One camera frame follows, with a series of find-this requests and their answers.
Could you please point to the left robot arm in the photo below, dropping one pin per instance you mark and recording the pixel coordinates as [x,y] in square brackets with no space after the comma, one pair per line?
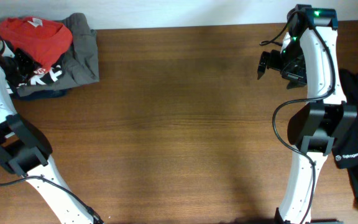
[26,152]

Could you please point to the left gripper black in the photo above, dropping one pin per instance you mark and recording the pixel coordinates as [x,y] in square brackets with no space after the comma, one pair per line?
[30,63]

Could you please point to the dark navy folded garment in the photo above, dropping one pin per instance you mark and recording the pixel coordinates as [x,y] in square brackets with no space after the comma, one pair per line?
[39,95]

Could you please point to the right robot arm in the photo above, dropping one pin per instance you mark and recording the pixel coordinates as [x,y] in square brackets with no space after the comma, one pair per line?
[308,58]

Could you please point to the black folded shirt white letters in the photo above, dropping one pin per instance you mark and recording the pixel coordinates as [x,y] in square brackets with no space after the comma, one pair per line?
[37,80]

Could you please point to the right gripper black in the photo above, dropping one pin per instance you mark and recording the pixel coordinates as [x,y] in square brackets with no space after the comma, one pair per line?
[298,76]

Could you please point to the orange red t-shirt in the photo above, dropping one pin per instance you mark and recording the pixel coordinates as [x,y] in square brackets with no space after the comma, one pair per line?
[43,40]

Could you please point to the grey folded pants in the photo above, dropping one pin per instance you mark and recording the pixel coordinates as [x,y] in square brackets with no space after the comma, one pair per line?
[80,62]

